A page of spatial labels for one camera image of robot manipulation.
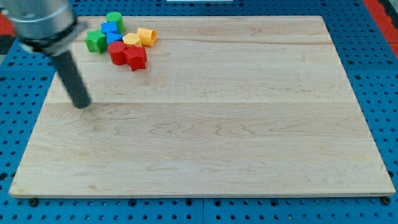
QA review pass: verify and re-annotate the green cylinder block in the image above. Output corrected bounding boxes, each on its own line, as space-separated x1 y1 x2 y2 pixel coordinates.
106 11 126 33

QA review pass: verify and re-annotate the red cylinder block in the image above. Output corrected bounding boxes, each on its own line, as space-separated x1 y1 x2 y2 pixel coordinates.
108 41 126 65

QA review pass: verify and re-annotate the blue triangle block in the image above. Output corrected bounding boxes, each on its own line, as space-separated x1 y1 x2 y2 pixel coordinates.
106 32 123 45

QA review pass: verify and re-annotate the blue cube block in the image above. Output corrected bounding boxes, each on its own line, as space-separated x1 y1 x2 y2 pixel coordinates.
101 22 119 34

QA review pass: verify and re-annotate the green star block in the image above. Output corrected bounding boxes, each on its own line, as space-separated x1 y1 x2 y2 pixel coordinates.
85 29 108 54

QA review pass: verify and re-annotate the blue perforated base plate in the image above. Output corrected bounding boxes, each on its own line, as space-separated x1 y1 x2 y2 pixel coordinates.
1 0 397 223

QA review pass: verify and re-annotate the light wooden board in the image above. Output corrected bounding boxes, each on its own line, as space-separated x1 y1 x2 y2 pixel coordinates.
9 16 396 198

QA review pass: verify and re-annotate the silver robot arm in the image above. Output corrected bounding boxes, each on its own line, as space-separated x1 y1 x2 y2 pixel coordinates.
1 0 91 109

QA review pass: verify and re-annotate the yellow hexagon block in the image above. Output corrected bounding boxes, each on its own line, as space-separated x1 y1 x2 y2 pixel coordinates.
123 33 142 48

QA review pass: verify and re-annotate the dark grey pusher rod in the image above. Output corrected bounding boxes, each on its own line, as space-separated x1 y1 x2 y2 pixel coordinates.
50 50 91 109

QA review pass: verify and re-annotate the yellow heart block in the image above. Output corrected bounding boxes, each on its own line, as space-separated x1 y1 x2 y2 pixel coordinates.
137 27 157 47

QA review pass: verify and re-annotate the red star block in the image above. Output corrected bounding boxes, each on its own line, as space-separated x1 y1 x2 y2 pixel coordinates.
123 45 147 72

